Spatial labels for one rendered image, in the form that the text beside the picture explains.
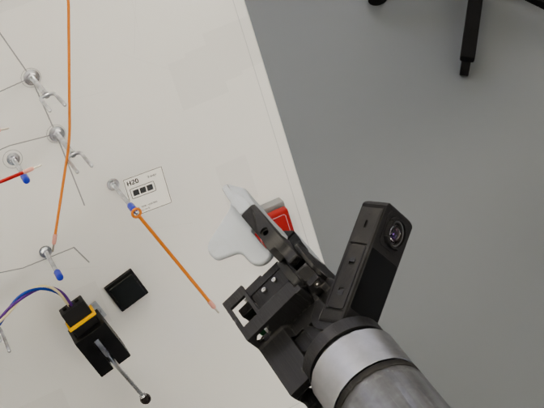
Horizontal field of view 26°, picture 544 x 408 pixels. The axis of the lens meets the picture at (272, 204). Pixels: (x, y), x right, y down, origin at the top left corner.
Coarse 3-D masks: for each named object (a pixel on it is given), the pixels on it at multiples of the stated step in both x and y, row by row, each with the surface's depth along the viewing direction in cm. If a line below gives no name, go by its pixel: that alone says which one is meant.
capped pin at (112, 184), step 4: (112, 180) 138; (116, 180) 139; (108, 184) 138; (112, 184) 138; (116, 184) 138; (108, 188) 139; (112, 188) 138; (116, 188) 137; (120, 192) 135; (120, 196) 135; (124, 196) 134; (124, 200) 133; (128, 200) 133; (128, 204) 132; (132, 204) 131; (128, 208) 132; (132, 208) 130; (136, 212) 129
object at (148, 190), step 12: (156, 168) 140; (132, 180) 140; (144, 180) 140; (156, 180) 141; (132, 192) 140; (144, 192) 141; (156, 192) 141; (168, 192) 142; (144, 204) 141; (156, 204) 142
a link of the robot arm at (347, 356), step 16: (352, 336) 89; (368, 336) 89; (384, 336) 89; (336, 352) 88; (352, 352) 87; (368, 352) 87; (384, 352) 87; (400, 352) 88; (320, 368) 89; (336, 368) 87; (352, 368) 86; (320, 384) 88; (336, 384) 87; (320, 400) 89; (336, 400) 87
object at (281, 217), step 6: (276, 210) 145; (282, 210) 145; (270, 216) 144; (276, 216) 144; (282, 216) 145; (288, 216) 145; (276, 222) 145; (282, 222) 145; (288, 222) 145; (282, 228) 145; (288, 228) 146
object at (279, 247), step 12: (252, 216) 99; (264, 216) 98; (252, 228) 99; (264, 228) 97; (264, 240) 96; (276, 240) 96; (288, 240) 98; (276, 252) 96; (288, 252) 96; (300, 264) 96
